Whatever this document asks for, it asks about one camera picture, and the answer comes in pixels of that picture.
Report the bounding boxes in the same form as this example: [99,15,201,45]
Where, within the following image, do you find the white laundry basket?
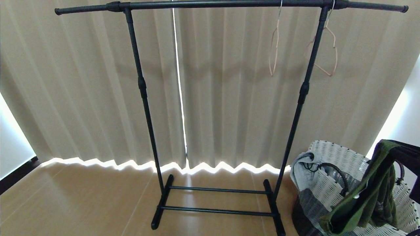
[292,140,420,236]

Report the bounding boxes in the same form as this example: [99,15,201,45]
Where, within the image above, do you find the green long-sleeved shirt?
[319,139,399,234]

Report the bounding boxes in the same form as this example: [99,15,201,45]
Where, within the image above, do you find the pale grey garment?
[290,151,325,191]

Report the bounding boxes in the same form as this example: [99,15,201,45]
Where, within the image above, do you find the beige curtain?
[0,0,420,174]

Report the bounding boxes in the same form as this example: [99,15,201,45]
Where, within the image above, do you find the black clothes rack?
[55,0,409,236]

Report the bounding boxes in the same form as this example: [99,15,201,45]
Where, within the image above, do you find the pink clothes hanger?
[304,0,338,77]
[269,0,283,77]

